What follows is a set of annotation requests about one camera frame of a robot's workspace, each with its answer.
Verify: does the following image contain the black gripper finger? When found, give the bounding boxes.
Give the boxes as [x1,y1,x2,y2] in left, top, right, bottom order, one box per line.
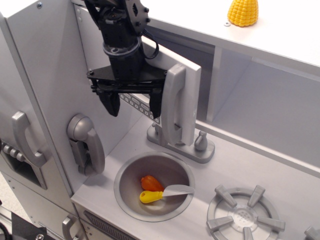
[98,92,121,117]
[149,88,163,118]

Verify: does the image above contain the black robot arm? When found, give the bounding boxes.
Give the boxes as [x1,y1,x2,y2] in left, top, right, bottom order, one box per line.
[84,0,166,118]

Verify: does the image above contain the grey oven door handle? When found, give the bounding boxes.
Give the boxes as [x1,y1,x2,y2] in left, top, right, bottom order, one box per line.
[62,216,79,240]

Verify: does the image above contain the grey toy stove burner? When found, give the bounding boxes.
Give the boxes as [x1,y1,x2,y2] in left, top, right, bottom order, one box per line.
[206,185,286,240]

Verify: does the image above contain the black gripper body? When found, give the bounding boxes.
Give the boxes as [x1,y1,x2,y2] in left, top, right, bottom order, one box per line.
[86,51,166,94]

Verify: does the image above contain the white microwave door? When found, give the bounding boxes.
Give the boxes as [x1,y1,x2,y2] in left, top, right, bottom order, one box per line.
[84,0,201,146]

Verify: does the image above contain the yellow handled toy knife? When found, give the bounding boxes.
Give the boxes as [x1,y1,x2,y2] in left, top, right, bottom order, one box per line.
[139,184,195,204]

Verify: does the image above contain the white toy kitchen cabinet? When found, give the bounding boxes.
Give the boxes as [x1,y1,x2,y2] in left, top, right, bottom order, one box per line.
[0,0,320,240]

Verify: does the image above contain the round metal sink bowl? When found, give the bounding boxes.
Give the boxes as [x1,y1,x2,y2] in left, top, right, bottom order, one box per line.
[114,151,195,222]

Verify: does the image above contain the orange toy pepper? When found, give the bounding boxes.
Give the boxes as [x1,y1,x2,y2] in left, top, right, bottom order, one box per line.
[140,175,165,192]

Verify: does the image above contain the yellow toy corn cob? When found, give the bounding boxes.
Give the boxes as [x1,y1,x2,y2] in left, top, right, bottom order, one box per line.
[227,0,259,27]

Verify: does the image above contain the grey toy faucet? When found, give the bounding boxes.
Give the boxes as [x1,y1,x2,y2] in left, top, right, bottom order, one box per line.
[147,123,215,164]

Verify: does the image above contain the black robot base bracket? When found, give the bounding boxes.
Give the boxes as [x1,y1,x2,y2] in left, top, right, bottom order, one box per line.
[0,212,50,240]

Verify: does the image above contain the grey ice dispenser panel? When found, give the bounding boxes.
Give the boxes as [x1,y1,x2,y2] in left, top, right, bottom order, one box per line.
[0,140,48,190]

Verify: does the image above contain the grey toy wall phone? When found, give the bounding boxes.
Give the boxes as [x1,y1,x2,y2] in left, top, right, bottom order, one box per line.
[67,113,105,177]

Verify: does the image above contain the grey fridge door handle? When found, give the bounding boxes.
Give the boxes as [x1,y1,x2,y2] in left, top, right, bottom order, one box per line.
[11,111,46,168]

